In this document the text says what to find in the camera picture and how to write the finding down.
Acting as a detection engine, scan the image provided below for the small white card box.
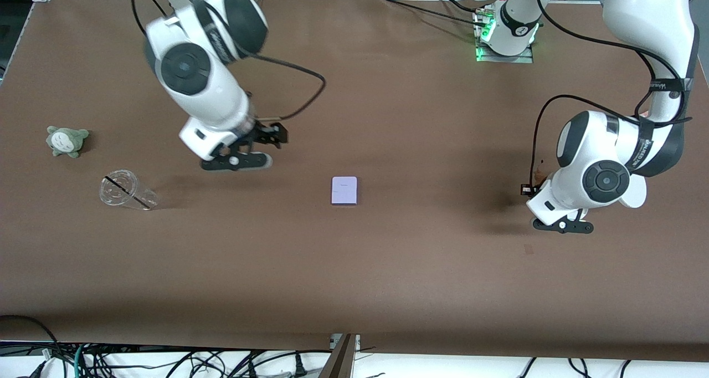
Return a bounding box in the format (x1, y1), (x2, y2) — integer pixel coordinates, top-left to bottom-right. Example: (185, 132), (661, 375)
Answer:
(331, 176), (358, 206)

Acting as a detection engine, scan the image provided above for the white round stand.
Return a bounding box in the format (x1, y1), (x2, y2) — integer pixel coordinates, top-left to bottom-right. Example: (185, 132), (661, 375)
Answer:
(619, 173), (648, 210)

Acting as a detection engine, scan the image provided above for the black straw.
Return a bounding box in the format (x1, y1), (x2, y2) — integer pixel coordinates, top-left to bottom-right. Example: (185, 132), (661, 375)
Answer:
(104, 176), (156, 210)

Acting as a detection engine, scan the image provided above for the clear plastic cup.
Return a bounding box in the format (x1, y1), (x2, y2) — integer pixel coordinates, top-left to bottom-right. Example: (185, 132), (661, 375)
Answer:
(99, 170), (160, 211)

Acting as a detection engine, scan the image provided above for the brown table cover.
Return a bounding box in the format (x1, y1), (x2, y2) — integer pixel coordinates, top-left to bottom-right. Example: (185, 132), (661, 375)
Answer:
(0, 0), (709, 362)

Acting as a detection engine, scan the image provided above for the grey green plush toy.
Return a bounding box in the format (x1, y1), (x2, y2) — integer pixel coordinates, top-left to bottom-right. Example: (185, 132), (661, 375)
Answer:
(46, 126), (90, 159)

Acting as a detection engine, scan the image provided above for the brown support beam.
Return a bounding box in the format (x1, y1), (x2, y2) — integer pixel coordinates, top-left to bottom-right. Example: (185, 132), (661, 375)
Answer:
(318, 334), (361, 378)

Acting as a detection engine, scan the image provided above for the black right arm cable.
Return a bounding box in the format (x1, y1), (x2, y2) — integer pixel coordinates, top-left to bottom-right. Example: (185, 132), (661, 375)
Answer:
(130, 0), (327, 122)

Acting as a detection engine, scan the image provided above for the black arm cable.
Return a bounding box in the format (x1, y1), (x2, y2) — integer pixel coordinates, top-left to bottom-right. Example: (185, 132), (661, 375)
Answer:
(531, 0), (693, 187)
(130, 0), (327, 122)

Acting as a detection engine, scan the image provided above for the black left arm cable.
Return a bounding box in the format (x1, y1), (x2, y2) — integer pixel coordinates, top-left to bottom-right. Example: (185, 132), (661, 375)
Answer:
(531, 0), (693, 187)

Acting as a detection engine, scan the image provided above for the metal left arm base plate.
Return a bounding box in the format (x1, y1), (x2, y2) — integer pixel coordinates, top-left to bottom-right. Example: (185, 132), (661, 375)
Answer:
(475, 12), (534, 64)

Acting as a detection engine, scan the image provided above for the long black table cable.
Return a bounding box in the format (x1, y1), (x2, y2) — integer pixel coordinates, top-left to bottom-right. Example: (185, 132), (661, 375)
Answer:
(379, 0), (491, 29)

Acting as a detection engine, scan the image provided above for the short black table cable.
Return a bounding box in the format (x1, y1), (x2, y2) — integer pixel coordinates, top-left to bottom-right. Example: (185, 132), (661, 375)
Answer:
(439, 0), (480, 14)

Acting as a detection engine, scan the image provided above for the black plug cable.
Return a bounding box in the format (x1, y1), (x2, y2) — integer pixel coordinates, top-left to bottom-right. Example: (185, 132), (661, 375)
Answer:
(244, 349), (308, 378)

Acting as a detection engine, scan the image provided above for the black looped floor cable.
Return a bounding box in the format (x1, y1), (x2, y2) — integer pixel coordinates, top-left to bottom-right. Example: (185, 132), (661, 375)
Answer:
(0, 314), (61, 378)

